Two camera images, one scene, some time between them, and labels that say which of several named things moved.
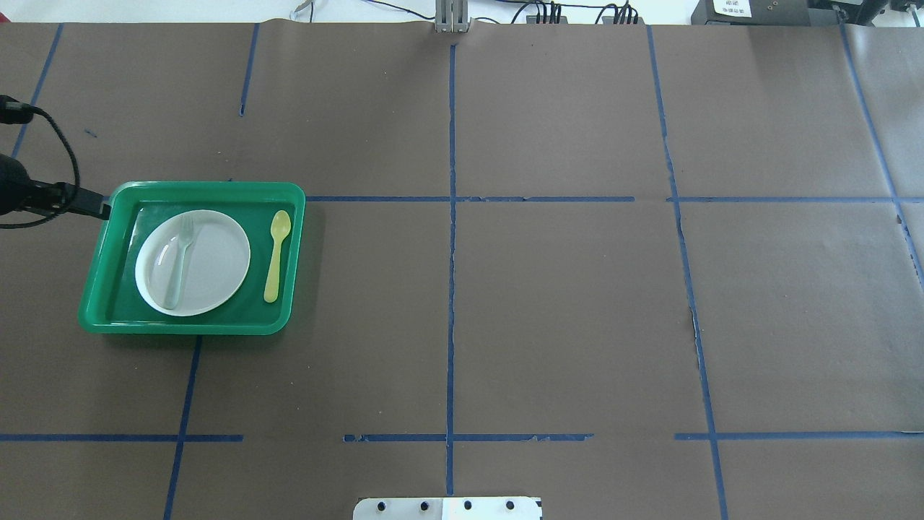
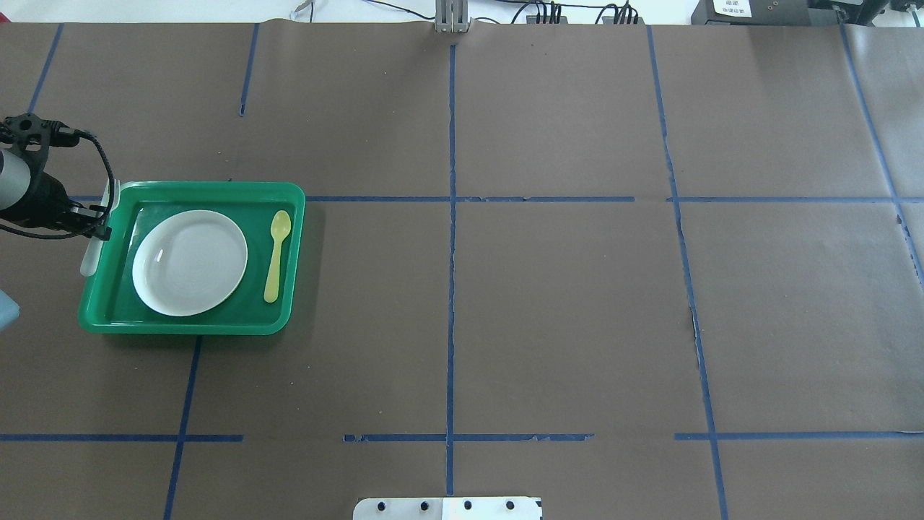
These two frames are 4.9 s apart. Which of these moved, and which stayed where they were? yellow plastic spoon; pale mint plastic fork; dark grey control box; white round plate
Moved: pale mint plastic fork
Stayed: dark grey control box; yellow plastic spoon; white round plate
